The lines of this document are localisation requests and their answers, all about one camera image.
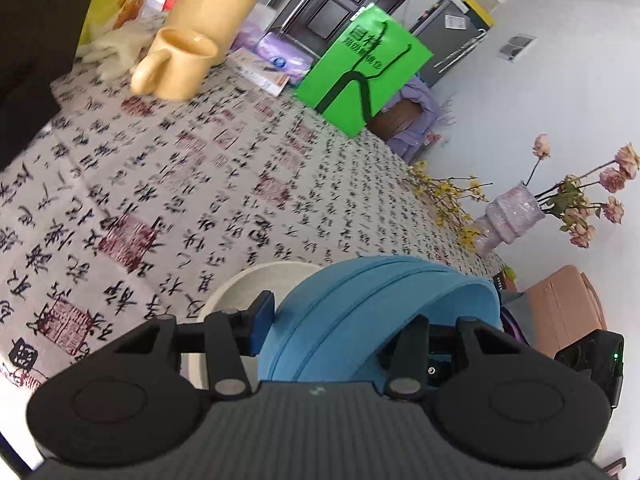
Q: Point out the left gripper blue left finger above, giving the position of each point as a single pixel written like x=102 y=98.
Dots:
x=228 y=336

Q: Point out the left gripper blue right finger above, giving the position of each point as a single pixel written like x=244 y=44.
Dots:
x=407 y=373

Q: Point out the cream plate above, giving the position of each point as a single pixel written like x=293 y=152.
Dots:
x=279 y=277

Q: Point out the blue bowl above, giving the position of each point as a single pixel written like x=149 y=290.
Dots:
x=331 y=327

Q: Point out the pink hard case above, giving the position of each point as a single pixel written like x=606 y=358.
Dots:
x=565 y=307

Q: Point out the purple cloth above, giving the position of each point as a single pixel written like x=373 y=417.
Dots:
x=511 y=327

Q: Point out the grey cloth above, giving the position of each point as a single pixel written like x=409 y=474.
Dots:
x=517 y=303

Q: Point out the red small box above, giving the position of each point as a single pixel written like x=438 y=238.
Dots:
x=503 y=282

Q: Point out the purple ribbed vase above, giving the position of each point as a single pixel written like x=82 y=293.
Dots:
x=507 y=218

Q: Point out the calligraphy print tablecloth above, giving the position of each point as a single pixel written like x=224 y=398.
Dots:
x=127 y=207

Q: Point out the yellow flower branch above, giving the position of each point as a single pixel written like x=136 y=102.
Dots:
x=447 y=196

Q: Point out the purple jacket on chair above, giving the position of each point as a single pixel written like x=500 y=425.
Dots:
x=407 y=143

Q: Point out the wooden chair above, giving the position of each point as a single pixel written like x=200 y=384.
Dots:
x=399 y=117

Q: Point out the white book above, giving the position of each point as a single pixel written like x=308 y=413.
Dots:
x=257 y=71

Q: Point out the yellow mug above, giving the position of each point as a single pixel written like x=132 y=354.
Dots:
x=175 y=66

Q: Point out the green paper bag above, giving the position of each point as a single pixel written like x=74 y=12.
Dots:
x=371 y=60

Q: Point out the white rubber glove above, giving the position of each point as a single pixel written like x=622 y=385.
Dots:
x=116 y=52

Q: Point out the grey refrigerator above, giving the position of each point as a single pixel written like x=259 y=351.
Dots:
x=450 y=30

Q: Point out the yellow box on fridge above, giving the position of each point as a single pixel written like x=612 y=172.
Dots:
x=480 y=2

